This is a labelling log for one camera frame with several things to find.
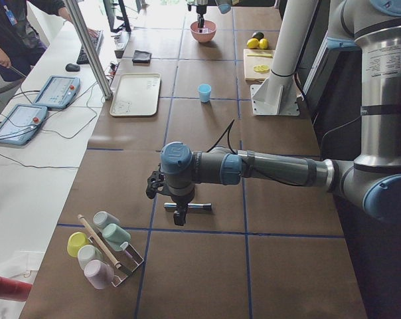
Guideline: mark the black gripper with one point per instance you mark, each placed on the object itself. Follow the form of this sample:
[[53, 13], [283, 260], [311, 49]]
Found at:
[[200, 8], [180, 200]]

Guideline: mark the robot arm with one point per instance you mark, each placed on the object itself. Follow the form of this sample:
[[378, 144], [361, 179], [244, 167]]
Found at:
[[223, 5], [372, 181]]

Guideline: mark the pink bowl of ice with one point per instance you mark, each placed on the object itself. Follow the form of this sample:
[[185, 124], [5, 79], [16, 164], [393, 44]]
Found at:
[[204, 34]]

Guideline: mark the light blue plastic cup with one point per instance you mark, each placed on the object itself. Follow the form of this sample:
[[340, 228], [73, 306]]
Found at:
[[204, 91]]

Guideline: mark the mint green cup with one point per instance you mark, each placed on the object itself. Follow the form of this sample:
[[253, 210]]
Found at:
[[115, 236]]

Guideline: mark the grey cup on rack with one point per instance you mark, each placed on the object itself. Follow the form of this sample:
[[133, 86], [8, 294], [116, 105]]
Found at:
[[102, 219]]

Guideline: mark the pink cup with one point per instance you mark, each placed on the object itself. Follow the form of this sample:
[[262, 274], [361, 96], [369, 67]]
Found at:
[[99, 274]]

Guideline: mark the white cup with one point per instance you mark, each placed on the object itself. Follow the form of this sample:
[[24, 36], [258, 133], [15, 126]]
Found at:
[[88, 253]]

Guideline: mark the yellow cup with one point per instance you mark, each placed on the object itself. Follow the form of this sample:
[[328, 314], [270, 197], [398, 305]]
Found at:
[[75, 242]]

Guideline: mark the steel muddler black tip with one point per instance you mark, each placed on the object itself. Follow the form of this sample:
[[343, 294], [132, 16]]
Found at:
[[199, 206]]

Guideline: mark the whole lemon left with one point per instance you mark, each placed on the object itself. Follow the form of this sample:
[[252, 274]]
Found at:
[[252, 43]]

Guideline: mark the whole lemon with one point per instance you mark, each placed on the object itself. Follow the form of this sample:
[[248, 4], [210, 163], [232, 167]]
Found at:
[[252, 43], [263, 44]]

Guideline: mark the green avocado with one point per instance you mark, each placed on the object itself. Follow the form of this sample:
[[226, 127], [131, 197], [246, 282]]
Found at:
[[258, 35]]

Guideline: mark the whole lemon right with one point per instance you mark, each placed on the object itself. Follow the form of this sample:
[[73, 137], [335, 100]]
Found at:
[[263, 44]]

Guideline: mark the yellow plastic knife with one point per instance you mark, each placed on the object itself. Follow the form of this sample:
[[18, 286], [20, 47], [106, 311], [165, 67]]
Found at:
[[260, 55]]

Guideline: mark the grey folded cloth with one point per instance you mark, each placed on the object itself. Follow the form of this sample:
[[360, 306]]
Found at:
[[141, 57]]

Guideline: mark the wooden cutting board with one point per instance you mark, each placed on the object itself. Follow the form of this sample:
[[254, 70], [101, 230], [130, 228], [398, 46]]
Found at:
[[250, 62]]

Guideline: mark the lemon slices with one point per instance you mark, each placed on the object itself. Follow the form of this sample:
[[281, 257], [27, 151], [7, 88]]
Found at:
[[261, 68]]

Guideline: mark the black monitor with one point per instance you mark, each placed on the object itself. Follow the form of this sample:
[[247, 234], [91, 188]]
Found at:
[[117, 16]]

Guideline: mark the cream bear serving tray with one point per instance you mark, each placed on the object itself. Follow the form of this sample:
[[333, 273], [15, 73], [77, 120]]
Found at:
[[136, 95]]

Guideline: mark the black computer mouse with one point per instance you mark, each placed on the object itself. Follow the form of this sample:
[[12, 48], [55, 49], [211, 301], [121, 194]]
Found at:
[[72, 67]]

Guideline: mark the far teach pendant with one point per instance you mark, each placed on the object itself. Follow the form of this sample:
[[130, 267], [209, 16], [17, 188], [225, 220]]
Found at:
[[58, 92]]

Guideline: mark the teach pendant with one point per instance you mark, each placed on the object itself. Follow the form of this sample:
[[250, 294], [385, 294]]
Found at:
[[58, 92], [22, 124]]

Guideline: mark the near teach pendant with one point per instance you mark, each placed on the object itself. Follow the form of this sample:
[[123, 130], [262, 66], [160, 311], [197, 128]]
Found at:
[[22, 124]]

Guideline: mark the seated person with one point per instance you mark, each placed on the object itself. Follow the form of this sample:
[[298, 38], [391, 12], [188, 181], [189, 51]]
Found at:
[[20, 44]]

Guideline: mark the red bottle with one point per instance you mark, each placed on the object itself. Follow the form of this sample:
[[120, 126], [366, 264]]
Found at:
[[15, 290]]

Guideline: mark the white wire cup rack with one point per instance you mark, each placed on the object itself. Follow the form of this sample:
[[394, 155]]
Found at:
[[129, 258]]

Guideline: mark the wooden rack handle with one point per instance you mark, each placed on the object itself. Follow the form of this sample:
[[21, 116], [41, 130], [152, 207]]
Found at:
[[99, 242]]

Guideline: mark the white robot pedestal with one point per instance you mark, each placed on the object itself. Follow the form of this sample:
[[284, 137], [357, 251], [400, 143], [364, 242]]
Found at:
[[276, 96]]

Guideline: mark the aluminium frame post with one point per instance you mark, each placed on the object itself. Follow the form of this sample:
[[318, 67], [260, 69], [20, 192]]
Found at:
[[83, 34]]

